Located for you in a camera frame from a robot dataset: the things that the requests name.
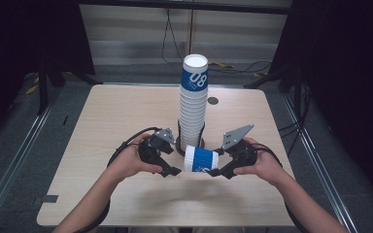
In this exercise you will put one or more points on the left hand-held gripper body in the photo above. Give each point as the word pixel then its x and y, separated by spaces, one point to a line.
pixel 153 149

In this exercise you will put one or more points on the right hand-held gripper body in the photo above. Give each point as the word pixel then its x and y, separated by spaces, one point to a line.
pixel 244 153

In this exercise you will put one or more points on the blue white paper cup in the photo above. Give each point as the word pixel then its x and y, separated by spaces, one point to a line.
pixel 202 158

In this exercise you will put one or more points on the stack of paper cups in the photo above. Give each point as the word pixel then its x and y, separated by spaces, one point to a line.
pixel 192 110

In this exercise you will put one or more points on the person's right hand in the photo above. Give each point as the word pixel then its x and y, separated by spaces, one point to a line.
pixel 265 165

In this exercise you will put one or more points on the person's left hand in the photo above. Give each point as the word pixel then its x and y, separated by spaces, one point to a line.
pixel 128 160

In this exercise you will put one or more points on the round grey table grommet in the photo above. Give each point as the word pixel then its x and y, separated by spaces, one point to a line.
pixel 212 100

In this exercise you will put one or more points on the black metal stand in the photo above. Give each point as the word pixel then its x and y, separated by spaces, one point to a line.
pixel 268 77
pixel 42 87

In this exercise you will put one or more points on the yellow floor tape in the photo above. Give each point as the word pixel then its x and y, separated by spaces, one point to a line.
pixel 31 89

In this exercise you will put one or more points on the metal floor rail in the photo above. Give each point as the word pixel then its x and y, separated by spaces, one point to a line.
pixel 13 161
pixel 317 168

